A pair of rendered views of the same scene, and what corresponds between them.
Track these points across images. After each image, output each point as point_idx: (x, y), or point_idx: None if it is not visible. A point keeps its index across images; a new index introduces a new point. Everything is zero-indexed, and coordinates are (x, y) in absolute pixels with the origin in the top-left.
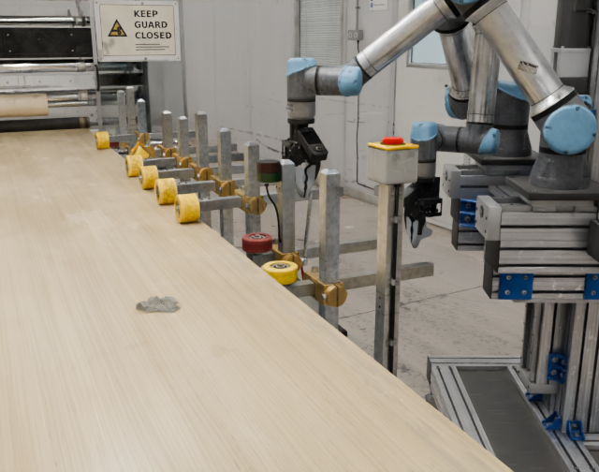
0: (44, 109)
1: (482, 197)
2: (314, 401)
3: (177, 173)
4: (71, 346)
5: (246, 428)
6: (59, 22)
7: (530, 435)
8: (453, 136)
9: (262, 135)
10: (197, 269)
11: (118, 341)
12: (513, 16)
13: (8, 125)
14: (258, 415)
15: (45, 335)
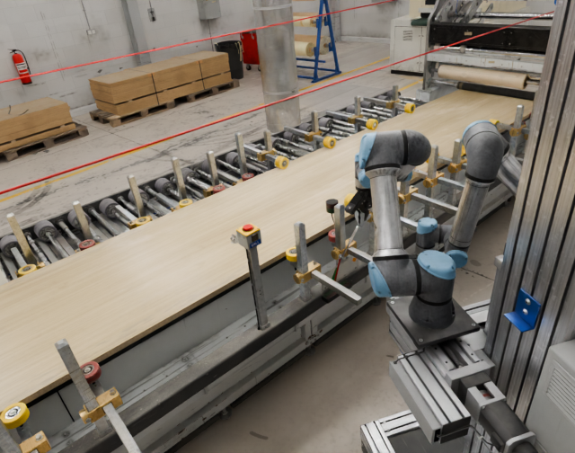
0: (519, 84)
1: None
2: (166, 292)
3: (420, 174)
4: (199, 235)
5: (148, 284)
6: None
7: (449, 452)
8: (445, 240)
9: None
10: (282, 233)
11: (204, 242)
12: (377, 188)
13: (498, 91)
14: (156, 284)
15: (205, 228)
